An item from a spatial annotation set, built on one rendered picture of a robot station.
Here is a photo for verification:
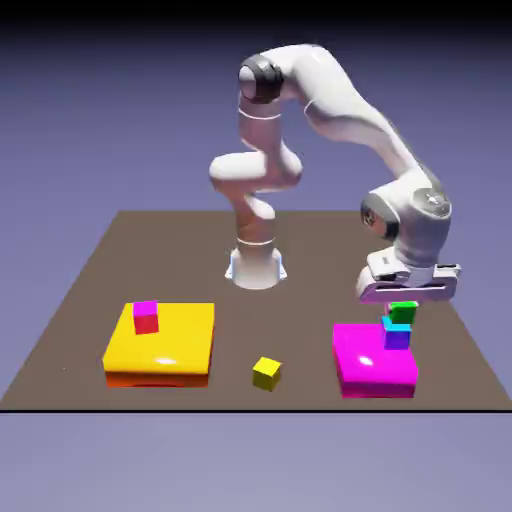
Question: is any small red cube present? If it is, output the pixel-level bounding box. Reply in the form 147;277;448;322
132;299;160;336

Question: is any small blue cube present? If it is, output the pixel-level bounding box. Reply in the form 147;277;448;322
381;315;413;352

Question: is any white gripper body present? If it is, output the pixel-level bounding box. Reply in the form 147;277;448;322
355;266;459;305

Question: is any large yellow box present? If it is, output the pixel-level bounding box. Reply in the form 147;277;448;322
102;302;216;389

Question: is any small green cube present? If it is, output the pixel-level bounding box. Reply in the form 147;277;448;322
388;301;420;326

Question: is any large magenta box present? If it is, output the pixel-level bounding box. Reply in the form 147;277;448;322
331;322;420;400

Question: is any small yellow cube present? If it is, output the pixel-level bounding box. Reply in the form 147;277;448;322
251;356;284;392

